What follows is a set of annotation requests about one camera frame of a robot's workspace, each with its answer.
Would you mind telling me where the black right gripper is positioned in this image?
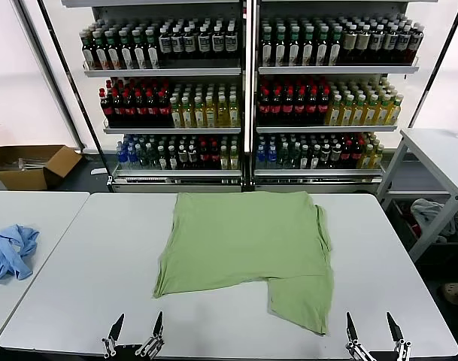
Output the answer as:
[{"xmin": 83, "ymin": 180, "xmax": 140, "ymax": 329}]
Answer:
[{"xmin": 344, "ymin": 311, "xmax": 413, "ymax": 361}]

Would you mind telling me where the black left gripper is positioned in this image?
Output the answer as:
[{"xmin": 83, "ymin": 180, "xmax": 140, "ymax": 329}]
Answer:
[{"xmin": 102, "ymin": 311, "xmax": 165, "ymax": 358}]

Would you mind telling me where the light green polo shirt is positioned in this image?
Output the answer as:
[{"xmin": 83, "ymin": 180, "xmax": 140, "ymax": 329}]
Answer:
[{"xmin": 152, "ymin": 190, "xmax": 335, "ymax": 336}]

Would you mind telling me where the beige clog shoe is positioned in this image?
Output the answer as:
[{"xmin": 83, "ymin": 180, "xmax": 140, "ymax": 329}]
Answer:
[{"xmin": 440, "ymin": 281, "xmax": 458, "ymax": 306}]

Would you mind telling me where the dark plastic storage crate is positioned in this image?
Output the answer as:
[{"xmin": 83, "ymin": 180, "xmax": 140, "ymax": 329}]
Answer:
[{"xmin": 388, "ymin": 198, "xmax": 458, "ymax": 266}]

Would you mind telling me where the red garment in crate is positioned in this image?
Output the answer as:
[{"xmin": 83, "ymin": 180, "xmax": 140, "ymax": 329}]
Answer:
[{"xmin": 397, "ymin": 202, "xmax": 421, "ymax": 238}]

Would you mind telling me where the grey white cloth pile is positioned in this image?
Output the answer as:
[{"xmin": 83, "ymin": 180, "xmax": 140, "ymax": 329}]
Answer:
[{"xmin": 409, "ymin": 198, "xmax": 457, "ymax": 244}]

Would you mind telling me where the crumpled light blue garment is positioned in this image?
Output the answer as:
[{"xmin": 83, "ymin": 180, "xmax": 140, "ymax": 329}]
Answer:
[{"xmin": 0, "ymin": 223, "xmax": 41, "ymax": 284}]

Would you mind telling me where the open cardboard box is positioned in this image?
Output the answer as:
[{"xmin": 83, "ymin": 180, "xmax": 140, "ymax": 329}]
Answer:
[{"xmin": 0, "ymin": 123, "xmax": 83, "ymax": 191}]

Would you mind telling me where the white side table with legs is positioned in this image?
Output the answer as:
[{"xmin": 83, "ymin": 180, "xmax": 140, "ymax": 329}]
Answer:
[{"xmin": 375, "ymin": 126, "xmax": 458, "ymax": 264}]

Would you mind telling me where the clear plastic packaging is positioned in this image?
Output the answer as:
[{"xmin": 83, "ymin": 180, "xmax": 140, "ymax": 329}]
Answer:
[{"xmin": 17, "ymin": 156, "xmax": 49, "ymax": 169}]

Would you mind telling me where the white metal beverage shelf rack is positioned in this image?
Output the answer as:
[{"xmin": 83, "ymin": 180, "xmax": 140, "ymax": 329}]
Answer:
[
  {"xmin": 61, "ymin": 0, "xmax": 252, "ymax": 193},
  {"xmin": 250, "ymin": 0, "xmax": 421, "ymax": 193}
]

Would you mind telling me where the green cap dark tea bottle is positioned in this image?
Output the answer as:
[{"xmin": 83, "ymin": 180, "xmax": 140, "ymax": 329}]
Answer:
[
  {"xmin": 287, "ymin": 26, "xmax": 302, "ymax": 68},
  {"xmin": 144, "ymin": 29, "xmax": 160, "ymax": 69},
  {"xmin": 105, "ymin": 29, "xmax": 121, "ymax": 71},
  {"xmin": 80, "ymin": 31, "xmax": 96, "ymax": 71},
  {"xmin": 132, "ymin": 29, "xmax": 147, "ymax": 70},
  {"xmin": 118, "ymin": 29, "xmax": 134, "ymax": 70},
  {"xmin": 274, "ymin": 26, "xmax": 288, "ymax": 68},
  {"xmin": 315, "ymin": 26, "xmax": 329, "ymax": 68},
  {"xmin": 93, "ymin": 29, "xmax": 108, "ymax": 71},
  {"xmin": 301, "ymin": 26, "xmax": 316, "ymax": 68},
  {"xmin": 261, "ymin": 26, "xmax": 274, "ymax": 68},
  {"xmin": 328, "ymin": 25, "xmax": 344, "ymax": 67}
]

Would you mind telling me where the white cap beige label bottle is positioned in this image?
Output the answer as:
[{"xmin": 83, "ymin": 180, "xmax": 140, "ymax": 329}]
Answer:
[
  {"xmin": 342, "ymin": 23, "xmax": 358, "ymax": 65},
  {"xmin": 356, "ymin": 23, "xmax": 372, "ymax": 65}
]

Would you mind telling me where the black window frame post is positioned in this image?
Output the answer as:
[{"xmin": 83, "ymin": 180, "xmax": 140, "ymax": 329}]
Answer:
[
  {"xmin": 17, "ymin": 0, "xmax": 83, "ymax": 151},
  {"xmin": 408, "ymin": 3, "xmax": 458, "ymax": 128},
  {"xmin": 36, "ymin": 0, "xmax": 110, "ymax": 177}
]

